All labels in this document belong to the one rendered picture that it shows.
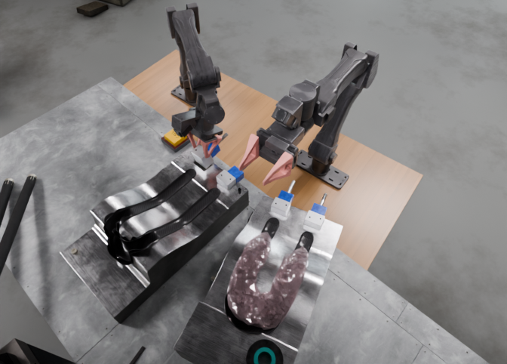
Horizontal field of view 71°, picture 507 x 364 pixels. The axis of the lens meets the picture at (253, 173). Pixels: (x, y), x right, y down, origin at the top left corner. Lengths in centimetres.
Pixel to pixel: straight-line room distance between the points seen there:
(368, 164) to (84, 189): 98
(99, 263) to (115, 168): 38
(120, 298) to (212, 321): 26
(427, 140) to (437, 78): 69
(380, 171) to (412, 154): 123
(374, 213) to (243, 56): 215
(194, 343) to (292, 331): 24
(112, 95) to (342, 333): 123
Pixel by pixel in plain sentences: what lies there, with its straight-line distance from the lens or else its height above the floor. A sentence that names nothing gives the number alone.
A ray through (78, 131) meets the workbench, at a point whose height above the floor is 80.
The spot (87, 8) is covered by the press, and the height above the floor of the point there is 9.
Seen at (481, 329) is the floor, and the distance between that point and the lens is 214.
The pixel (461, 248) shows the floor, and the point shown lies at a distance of 228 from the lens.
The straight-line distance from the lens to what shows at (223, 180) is 108.
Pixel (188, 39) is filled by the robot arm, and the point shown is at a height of 122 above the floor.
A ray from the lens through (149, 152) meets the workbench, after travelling 135.
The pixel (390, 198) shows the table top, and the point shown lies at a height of 80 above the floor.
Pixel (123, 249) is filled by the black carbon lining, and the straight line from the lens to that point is 108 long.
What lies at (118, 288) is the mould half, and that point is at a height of 86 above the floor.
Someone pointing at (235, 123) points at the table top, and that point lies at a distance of 140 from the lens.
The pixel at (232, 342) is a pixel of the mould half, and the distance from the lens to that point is 91.
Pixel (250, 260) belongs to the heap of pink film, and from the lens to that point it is 95.
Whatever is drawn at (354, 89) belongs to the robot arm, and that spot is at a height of 112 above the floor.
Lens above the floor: 180
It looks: 54 degrees down
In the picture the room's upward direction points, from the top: straight up
